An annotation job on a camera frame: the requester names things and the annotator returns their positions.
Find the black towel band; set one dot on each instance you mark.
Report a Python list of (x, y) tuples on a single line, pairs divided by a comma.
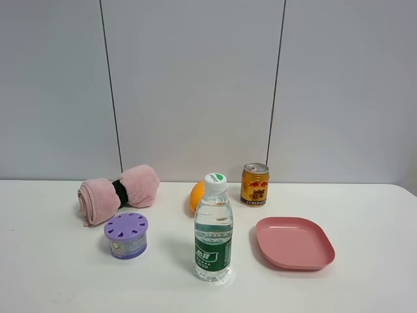
[(120, 192)]

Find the pink plastic plate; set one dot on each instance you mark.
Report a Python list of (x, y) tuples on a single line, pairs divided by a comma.
[(294, 243)]

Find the purple air freshener jar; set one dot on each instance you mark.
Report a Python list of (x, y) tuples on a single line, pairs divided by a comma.
[(127, 235)]

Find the gold energy drink can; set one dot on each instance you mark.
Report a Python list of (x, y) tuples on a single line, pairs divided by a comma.
[(254, 184)]

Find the pink rolled towel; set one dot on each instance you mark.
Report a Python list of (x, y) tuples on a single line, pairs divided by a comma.
[(98, 201)]

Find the clear water bottle green label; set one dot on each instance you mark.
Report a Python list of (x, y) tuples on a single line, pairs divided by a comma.
[(213, 230)]

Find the orange fruit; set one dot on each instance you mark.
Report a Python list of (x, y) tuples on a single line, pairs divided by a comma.
[(196, 195)]

